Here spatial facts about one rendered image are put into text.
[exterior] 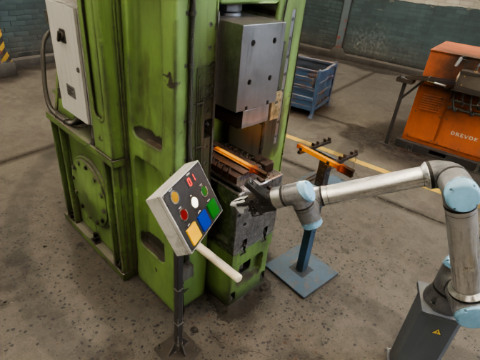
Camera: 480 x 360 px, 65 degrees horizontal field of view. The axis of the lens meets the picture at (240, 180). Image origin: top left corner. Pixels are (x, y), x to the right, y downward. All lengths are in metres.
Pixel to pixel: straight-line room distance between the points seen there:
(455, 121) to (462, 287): 3.60
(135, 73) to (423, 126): 4.06
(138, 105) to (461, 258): 1.68
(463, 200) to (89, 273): 2.36
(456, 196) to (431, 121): 3.80
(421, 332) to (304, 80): 4.18
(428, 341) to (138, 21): 2.16
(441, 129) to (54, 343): 4.64
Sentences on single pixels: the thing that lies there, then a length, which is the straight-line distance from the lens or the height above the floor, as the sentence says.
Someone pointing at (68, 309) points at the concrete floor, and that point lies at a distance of 2.75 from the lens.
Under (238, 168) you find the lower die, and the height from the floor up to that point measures 0.99.
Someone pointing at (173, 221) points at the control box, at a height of 1.10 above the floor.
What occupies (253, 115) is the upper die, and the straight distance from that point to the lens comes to 1.95.
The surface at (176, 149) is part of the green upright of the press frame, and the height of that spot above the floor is 1.18.
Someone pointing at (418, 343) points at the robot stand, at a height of 0.37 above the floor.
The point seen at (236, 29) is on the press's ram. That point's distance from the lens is 1.77.
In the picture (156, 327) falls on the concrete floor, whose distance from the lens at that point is 2.56.
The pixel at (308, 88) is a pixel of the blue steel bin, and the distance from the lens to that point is 5.71.
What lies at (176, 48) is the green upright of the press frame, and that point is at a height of 1.66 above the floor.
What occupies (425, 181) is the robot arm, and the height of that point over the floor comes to 1.30.
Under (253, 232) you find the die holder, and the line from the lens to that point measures 2.33.
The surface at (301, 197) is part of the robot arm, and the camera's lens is 1.52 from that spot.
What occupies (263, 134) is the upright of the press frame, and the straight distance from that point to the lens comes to 2.31.
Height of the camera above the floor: 2.03
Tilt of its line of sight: 31 degrees down
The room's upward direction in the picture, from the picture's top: 6 degrees clockwise
